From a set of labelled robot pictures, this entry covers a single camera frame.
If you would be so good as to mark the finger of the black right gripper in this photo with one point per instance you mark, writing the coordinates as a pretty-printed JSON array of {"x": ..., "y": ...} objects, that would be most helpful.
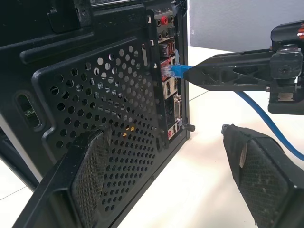
[
  {"x": 237, "y": 57},
  {"x": 213, "y": 76}
]

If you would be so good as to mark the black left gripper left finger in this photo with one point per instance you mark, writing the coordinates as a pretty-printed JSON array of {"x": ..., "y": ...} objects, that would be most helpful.
[{"x": 71, "y": 185}]

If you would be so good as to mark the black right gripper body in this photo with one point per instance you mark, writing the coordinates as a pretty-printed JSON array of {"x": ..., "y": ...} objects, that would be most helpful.
[{"x": 285, "y": 64}]

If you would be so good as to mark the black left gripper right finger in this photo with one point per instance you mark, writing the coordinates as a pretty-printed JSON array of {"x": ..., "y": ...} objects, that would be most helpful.
[{"x": 263, "y": 180}]

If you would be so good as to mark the black computer tower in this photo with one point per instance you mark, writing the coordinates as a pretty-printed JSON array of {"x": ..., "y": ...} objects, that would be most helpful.
[{"x": 71, "y": 47}]

